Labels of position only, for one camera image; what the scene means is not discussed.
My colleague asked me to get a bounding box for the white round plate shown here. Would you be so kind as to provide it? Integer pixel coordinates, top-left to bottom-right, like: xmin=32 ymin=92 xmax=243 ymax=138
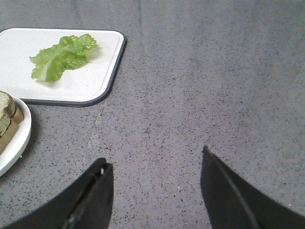
xmin=0 ymin=96 xmax=32 ymax=176

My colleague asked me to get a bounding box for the white grey-rimmed cutting board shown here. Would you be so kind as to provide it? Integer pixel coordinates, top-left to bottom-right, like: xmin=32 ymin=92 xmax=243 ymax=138
xmin=0 ymin=28 xmax=127 ymax=107

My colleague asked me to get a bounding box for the green lettuce leaf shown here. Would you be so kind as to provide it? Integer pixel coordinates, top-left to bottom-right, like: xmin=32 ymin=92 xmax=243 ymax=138
xmin=30 ymin=34 xmax=98 ymax=82

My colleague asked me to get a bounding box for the toast bread slice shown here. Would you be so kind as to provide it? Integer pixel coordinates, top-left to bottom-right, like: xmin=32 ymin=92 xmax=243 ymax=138
xmin=0 ymin=106 xmax=24 ymax=153
xmin=0 ymin=91 xmax=16 ymax=136

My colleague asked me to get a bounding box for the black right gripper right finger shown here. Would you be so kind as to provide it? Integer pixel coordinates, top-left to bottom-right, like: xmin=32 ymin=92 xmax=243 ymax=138
xmin=200 ymin=146 xmax=305 ymax=229

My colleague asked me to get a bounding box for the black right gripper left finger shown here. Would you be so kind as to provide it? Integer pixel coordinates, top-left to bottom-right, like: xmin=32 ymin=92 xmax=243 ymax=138
xmin=6 ymin=158 xmax=113 ymax=229

